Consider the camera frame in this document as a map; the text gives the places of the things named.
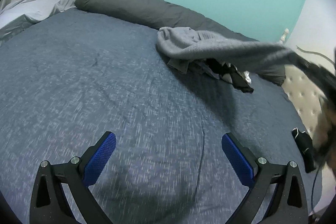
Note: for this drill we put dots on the cream tufted headboard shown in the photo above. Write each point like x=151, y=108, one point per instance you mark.
x=304, y=95

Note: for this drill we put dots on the grey knit sweater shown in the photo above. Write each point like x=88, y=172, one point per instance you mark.
x=184, y=45

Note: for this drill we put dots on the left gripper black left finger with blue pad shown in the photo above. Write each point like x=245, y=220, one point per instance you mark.
x=48, y=200

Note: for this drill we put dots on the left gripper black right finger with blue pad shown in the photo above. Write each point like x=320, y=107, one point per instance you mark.
x=288, y=202

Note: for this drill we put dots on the black clothes pile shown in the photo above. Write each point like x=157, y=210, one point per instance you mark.
x=226, y=72

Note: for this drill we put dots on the white crumpled garment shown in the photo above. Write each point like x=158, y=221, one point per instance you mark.
x=246, y=76

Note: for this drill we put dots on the black folded garment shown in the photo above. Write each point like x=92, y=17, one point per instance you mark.
x=305, y=146

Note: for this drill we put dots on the light grey blanket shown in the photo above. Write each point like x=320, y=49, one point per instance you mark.
x=22, y=14

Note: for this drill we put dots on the dark grey long pillow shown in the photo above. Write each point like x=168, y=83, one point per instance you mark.
x=156, y=14

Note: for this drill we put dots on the blue speckled bed sheet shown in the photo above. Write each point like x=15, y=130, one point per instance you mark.
x=70, y=78

